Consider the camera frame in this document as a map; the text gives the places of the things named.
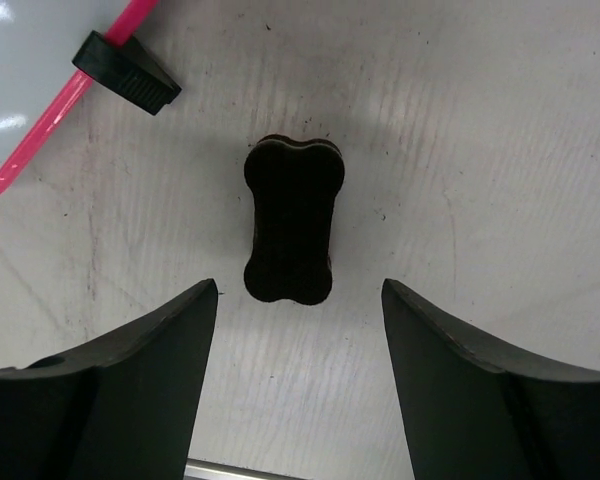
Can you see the black bone-shaped eraser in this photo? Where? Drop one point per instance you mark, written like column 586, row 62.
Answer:
column 294, row 186

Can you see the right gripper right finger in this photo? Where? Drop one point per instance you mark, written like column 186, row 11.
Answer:
column 477, row 407

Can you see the black whiteboard clip lower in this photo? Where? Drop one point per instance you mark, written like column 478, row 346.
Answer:
column 129, row 71

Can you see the pink framed whiteboard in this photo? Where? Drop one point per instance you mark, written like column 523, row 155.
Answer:
column 39, row 83

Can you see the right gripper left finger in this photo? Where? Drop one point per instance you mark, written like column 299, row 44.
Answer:
column 121, row 406

